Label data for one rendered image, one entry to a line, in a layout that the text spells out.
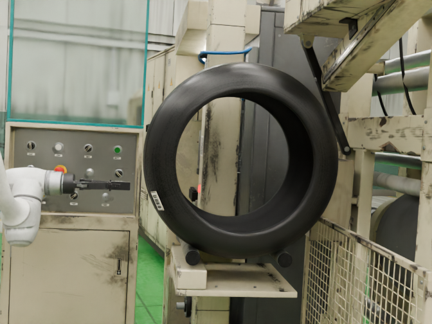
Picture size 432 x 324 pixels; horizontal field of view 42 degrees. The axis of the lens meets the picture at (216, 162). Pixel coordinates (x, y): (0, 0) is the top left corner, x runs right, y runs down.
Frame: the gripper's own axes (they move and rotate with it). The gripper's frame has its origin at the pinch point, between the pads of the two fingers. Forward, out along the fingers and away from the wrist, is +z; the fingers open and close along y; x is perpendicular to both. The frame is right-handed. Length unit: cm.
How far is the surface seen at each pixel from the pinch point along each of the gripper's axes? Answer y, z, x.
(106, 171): 32.0, -7.2, -2.2
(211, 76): -44, 26, -37
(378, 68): -25, 85, -46
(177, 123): -46, 17, -23
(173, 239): -8.8, 19.9, 17.5
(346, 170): -13, 80, -10
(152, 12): 883, 14, -243
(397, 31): -57, 75, -52
